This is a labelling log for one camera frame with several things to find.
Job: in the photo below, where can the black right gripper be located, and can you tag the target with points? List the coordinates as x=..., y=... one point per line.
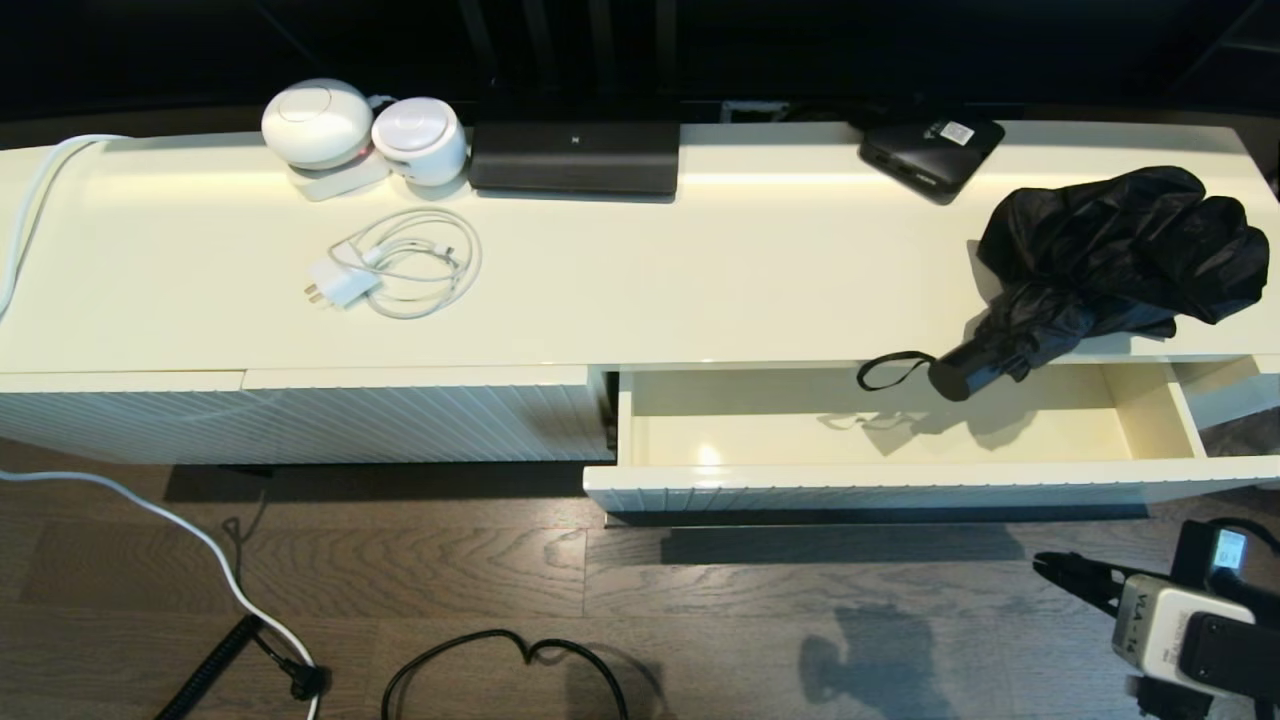
x=1190, y=555

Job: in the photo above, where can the black umbrella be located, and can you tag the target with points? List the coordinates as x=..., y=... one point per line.
x=1100, y=240

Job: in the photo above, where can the white fluted drawer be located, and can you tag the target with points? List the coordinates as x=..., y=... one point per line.
x=760, y=435

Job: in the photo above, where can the white slatted cabinet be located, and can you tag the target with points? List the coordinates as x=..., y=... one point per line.
x=700, y=280

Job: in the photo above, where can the black set-top box with sticker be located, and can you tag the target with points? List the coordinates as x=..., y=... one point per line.
x=925, y=160

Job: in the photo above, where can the black router box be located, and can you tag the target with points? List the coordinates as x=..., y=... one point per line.
x=575, y=160

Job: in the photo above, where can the white fluted cabinet front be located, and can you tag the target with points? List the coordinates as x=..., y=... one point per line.
x=400, y=420
x=100, y=420

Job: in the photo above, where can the white charger plug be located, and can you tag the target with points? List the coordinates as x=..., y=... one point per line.
x=345, y=282

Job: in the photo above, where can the small white round device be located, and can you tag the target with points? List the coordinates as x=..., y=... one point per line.
x=420, y=140

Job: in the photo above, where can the white flat device base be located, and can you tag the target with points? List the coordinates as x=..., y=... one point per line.
x=335, y=184

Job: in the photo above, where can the large white round device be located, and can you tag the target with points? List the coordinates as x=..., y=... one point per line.
x=318, y=125

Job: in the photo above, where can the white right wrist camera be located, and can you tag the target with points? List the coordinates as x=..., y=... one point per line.
x=1150, y=620

